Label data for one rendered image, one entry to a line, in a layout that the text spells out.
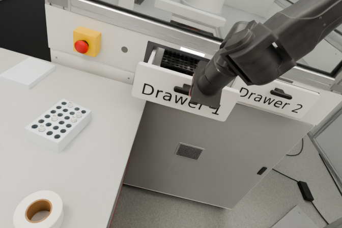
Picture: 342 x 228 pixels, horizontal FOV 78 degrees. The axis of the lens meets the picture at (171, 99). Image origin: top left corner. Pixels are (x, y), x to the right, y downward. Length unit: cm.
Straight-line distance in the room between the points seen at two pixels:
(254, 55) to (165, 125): 62
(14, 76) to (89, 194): 42
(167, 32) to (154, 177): 79
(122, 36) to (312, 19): 53
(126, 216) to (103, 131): 78
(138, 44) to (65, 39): 25
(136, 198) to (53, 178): 88
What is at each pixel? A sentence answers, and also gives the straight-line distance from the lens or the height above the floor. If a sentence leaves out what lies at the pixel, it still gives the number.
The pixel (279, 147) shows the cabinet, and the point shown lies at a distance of 103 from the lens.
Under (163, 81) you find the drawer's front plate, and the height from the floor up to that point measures 90.
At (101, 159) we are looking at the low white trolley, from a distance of 54.
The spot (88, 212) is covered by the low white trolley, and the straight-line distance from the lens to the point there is 48.
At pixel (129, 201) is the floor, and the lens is 134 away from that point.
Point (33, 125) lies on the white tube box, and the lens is 57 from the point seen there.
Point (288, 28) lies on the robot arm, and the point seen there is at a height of 115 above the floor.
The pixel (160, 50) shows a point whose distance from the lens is 87.
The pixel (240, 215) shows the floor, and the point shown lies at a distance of 155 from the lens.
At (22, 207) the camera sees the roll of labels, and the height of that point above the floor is 80.
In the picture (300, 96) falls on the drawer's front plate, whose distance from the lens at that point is 84.
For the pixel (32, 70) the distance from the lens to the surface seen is 77.
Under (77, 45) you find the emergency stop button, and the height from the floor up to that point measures 88.
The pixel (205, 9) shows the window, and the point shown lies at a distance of 67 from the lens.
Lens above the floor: 120
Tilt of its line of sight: 37 degrees down
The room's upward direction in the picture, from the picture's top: 20 degrees clockwise
